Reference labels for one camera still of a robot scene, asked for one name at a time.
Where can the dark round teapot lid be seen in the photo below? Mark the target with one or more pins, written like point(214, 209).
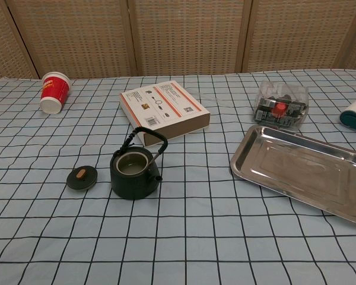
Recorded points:
point(82, 177)

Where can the dark green cast-iron teapot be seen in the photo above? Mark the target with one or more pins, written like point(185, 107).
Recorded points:
point(130, 185)

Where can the white and orange cardboard box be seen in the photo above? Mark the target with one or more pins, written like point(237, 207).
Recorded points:
point(163, 110)

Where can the blue checked tablecloth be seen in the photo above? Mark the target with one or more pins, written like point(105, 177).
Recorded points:
point(178, 237)

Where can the woven rattan folding screen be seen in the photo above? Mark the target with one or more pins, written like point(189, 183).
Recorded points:
point(178, 35)

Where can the clear plastic box of parts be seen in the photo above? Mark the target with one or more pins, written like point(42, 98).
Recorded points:
point(280, 110)

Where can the stainless steel rectangular tray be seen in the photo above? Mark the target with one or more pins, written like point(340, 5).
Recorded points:
point(296, 169)

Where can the red and white paper cup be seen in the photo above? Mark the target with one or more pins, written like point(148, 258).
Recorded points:
point(54, 92)

